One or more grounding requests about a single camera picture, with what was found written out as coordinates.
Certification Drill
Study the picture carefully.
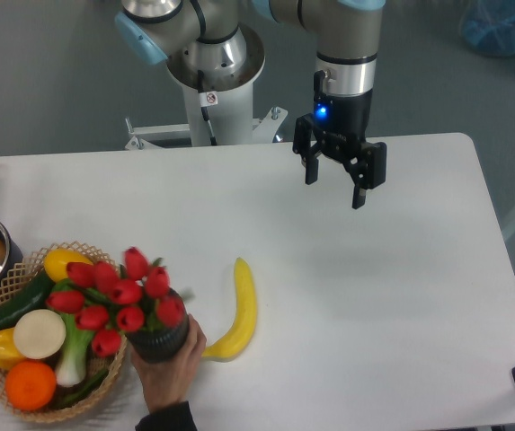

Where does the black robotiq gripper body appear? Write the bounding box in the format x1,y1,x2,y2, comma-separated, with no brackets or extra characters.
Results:
313,90,372,164

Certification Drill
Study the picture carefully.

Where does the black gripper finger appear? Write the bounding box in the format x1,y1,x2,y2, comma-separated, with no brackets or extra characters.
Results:
293,114,319,185
343,142,387,209

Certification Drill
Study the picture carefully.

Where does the red tulip bouquet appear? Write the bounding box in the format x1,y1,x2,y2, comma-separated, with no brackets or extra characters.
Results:
67,247,171,357

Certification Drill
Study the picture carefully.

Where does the dark grey ribbed vase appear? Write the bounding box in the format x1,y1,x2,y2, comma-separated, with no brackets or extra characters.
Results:
126,288,189,364

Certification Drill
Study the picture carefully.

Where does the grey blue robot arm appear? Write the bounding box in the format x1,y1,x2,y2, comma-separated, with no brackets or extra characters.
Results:
115,1,386,208

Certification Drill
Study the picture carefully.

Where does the dark sleeved forearm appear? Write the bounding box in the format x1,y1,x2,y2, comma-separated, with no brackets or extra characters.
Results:
135,401,198,431

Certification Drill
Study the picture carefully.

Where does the person's hand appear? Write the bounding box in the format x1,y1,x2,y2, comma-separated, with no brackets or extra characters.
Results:
130,314,207,413

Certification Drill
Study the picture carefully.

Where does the blue plastic bag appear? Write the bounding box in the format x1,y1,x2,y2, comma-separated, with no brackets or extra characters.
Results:
458,1,515,57

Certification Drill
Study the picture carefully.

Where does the yellow banana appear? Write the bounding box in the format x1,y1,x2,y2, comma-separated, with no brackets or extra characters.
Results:
202,258,258,362

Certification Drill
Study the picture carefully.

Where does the yellow lemon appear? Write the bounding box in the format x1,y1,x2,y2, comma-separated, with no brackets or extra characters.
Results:
43,248,93,283

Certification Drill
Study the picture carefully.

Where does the dark green cucumber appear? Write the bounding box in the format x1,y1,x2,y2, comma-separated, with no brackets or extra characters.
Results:
0,269,55,330

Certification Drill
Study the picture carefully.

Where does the woven wicker basket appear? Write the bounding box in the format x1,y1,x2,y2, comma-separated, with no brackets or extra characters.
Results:
0,242,127,425

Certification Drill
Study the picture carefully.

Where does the green white bok choy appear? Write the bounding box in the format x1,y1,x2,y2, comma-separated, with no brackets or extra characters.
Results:
46,278,94,388

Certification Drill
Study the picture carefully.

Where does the white round radish slice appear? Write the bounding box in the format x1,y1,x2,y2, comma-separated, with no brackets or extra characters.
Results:
13,309,67,360

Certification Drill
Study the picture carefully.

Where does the green chili pepper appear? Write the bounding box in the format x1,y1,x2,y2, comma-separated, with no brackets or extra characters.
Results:
52,368,109,409

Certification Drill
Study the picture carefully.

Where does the orange fruit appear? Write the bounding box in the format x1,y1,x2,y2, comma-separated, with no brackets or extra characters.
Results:
4,360,57,411

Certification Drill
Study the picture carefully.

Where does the yellow bell pepper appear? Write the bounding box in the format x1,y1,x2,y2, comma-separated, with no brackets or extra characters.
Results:
0,328,26,371

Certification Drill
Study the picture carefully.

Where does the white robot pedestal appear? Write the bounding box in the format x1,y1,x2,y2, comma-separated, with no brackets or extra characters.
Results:
126,23,288,150

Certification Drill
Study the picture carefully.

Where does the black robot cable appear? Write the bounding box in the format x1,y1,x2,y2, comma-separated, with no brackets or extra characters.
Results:
196,69,218,147

